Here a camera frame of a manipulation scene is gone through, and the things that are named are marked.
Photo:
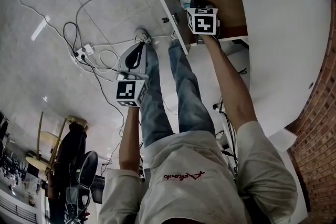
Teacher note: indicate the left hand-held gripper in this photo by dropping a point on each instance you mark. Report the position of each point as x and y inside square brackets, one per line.
[127, 90]

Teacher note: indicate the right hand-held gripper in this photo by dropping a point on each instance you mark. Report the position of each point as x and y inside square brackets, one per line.
[203, 22]

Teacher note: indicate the person's right forearm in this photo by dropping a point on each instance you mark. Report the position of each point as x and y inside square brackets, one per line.
[231, 86]

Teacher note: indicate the person's left forearm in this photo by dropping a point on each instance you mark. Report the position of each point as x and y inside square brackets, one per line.
[130, 139]

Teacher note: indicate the person's left leg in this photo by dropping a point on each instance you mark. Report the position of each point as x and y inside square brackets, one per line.
[155, 107]

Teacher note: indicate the person's leg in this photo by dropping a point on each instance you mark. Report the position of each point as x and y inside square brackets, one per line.
[189, 91]
[155, 107]

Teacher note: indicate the person's right shoe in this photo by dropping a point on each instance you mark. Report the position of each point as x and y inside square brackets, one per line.
[174, 36]

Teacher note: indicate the person's shoe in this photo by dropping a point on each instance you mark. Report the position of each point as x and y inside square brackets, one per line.
[174, 36]
[142, 35]

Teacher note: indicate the person's left shoe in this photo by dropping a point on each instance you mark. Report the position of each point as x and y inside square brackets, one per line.
[142, 35]

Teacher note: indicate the white power strip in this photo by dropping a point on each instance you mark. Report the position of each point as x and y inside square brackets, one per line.
[85, 50]

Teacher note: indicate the person's right leg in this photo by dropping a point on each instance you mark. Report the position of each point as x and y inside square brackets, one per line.
[189, 91]

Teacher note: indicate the white desk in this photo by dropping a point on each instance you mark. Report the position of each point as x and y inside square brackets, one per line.
[283, 47]

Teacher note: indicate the black equipment pile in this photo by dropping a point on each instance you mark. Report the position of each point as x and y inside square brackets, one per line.
[76, 165]

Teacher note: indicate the wooden stools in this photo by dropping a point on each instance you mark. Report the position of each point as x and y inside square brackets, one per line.
[42, 136]

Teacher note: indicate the person's light grey shirt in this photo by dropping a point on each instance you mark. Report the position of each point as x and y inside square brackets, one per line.
[197, 186]

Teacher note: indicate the white chair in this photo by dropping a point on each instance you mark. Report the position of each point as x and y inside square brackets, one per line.
[283, 139]

